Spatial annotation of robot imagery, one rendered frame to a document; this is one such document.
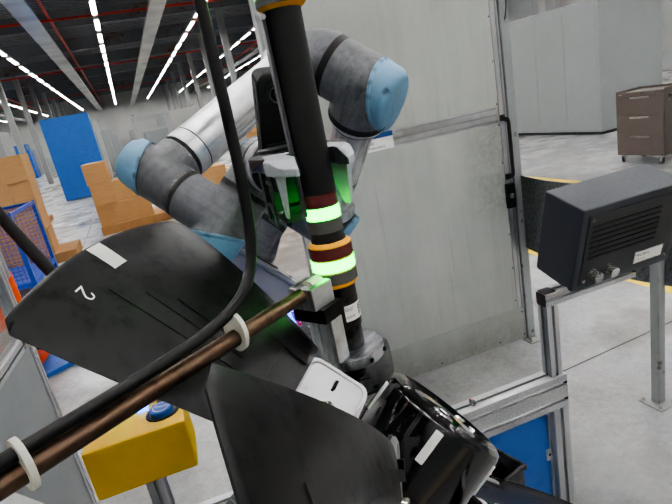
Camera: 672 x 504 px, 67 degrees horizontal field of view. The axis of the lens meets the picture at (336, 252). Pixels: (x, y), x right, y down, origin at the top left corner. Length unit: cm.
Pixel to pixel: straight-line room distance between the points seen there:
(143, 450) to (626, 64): 1031
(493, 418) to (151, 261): 84
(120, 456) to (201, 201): 43
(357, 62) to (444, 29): 171
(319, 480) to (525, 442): 108
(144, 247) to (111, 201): 922
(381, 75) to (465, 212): 184
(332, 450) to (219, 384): 8
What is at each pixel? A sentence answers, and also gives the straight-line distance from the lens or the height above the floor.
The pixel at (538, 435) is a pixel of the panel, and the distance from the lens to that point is 129.
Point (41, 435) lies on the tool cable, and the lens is 35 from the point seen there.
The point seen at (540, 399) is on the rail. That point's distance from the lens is 122.
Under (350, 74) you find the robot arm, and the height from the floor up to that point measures 155.
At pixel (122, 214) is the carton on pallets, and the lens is 977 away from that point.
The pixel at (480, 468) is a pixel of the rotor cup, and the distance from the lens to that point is 47.
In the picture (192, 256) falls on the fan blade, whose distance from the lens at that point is 54.
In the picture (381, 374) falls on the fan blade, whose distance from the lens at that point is 65.
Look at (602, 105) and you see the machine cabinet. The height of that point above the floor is 50.
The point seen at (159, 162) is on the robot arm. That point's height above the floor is 148.
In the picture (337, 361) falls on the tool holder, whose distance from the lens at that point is 51.
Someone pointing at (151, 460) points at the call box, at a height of 102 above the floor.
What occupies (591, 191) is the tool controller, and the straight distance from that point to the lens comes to 115.
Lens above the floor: 152
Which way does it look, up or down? 17 degrees down
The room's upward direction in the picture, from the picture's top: 11 degrees counter-clockwise
